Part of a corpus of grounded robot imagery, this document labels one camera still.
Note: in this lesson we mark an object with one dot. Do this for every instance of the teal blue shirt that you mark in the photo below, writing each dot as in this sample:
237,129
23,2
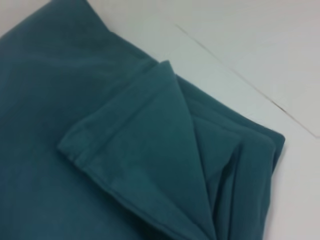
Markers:
100,137

